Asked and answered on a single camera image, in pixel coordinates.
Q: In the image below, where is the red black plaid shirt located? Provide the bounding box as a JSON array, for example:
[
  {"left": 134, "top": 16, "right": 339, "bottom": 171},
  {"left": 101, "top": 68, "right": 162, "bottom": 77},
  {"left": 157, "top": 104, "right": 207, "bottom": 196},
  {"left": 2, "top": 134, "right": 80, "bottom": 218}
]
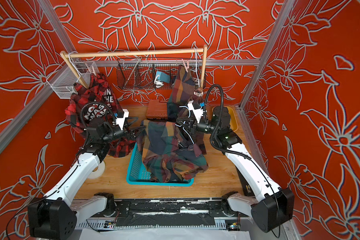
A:
[{"left": 65, "top": 74, "right": 136, "bottom": 160}]

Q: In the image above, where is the white mesh basket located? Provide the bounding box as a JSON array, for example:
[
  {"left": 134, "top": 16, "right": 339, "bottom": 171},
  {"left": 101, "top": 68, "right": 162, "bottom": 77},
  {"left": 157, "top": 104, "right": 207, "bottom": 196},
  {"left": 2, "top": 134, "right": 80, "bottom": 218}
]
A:
[{"left": 47, "top": 61, "right": 100, "bottom": 99}]

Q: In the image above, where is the yellow plastic tray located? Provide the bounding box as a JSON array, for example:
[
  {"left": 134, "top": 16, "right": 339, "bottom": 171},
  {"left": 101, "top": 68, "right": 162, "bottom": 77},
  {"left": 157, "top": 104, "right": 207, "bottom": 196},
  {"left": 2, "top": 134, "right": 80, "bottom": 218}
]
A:
[{"left": 212, "top": 106, "right": 238, "bottom": 132}]

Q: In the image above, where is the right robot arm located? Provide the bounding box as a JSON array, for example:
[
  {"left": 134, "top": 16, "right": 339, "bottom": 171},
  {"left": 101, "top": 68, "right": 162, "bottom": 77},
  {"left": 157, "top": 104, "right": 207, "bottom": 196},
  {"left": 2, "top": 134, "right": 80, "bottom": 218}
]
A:
[{"left": 188, "top": 101, "right": 295, "bottom": 233}]

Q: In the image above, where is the wooden hanging rack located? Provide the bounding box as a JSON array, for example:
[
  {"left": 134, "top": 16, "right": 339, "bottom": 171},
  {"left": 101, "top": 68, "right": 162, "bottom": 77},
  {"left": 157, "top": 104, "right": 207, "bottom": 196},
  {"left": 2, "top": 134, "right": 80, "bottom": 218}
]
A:
[{"left": 60, "top": 45, "right": 208, "bottom": 88}]

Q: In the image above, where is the teal plastic basket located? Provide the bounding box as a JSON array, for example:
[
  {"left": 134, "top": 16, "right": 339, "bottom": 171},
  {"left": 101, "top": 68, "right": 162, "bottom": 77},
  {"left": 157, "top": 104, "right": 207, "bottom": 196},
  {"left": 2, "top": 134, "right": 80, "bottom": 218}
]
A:
[{"left": 126, "top": 144, "right": 194, "bottom": 187}]

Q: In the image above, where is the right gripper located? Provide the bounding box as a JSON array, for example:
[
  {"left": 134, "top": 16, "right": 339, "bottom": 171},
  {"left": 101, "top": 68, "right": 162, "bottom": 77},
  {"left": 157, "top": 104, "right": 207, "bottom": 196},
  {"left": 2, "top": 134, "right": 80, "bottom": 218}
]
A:
[{"left": 177, "top": 116, "right": 221, "bottom": 140}]

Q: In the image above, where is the white tape roll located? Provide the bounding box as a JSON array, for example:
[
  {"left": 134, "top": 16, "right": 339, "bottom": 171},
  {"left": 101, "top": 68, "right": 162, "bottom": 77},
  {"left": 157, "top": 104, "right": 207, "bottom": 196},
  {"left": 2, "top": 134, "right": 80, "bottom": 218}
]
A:
[{"left": 88, "top": 162, "right": 106, "bottom": 180}]

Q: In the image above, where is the pink clothespin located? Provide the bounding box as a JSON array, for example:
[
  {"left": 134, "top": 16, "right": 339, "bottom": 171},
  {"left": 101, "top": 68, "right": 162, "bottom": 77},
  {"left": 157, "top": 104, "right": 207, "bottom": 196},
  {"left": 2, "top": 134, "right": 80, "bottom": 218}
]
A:
[{"left": 182, "top": 59, "right": 190, "bottom": 73}]

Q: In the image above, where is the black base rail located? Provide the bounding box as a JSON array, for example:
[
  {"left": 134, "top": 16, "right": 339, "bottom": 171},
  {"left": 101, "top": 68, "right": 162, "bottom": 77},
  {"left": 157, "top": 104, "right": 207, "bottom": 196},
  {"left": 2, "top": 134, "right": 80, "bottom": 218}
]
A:
[{"left": 84, "top": 198, "right": 245, "bottom": 232}]

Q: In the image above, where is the teal charger with cable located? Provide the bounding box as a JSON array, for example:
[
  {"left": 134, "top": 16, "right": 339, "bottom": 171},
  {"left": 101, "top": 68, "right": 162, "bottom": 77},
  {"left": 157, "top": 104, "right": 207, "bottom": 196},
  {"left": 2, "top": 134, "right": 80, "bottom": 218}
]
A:
[{"left": 154, "top": 71, "right": 171, "bottom": 88}]

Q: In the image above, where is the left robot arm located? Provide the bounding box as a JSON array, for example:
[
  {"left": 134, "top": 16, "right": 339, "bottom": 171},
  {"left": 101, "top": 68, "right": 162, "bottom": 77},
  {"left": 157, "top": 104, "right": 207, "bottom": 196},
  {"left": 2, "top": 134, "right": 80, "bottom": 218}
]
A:
[{"left": 27, "top": 105, "right": 137, "bottom": 240}]

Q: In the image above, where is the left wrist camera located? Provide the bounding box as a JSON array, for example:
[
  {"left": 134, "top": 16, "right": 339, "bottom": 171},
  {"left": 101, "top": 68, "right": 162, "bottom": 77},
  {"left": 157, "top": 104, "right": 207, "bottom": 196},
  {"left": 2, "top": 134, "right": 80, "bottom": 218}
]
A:
[{"left": 114, "top": 109, "right": 129, "bottom": 130}]

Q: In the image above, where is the dark plaid shirt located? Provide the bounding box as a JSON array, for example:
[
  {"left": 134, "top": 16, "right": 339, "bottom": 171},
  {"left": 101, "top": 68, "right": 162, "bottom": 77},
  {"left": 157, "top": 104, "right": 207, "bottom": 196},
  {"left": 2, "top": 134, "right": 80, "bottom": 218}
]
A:
[
  {"left": 138, "top": 120, "right": 209, "bottom": 183},
  {"left": 167, "top": 65, "right": 207, "bottom": 154}
]

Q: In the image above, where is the red brown box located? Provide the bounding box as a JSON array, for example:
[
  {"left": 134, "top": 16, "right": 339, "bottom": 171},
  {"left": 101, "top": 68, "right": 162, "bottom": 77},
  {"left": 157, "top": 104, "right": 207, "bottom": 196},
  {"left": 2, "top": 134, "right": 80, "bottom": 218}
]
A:
[{"left": 146, "top": 100, "right": 168, "bottom": 120}]

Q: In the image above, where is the black wire basket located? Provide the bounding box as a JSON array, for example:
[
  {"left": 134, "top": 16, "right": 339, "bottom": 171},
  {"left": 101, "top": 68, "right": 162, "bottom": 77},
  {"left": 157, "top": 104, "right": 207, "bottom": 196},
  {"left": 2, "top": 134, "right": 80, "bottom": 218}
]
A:
[{"left": 115, "top": 57, "right": 202, "bottom": 90}]

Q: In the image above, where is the white wire hanger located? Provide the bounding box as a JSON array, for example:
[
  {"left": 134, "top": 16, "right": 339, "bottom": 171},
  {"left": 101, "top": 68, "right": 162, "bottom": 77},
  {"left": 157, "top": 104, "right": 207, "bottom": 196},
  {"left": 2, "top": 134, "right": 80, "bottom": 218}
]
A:
[{"left": 176, "top": 106, "right": 195, "bottom": 144}]

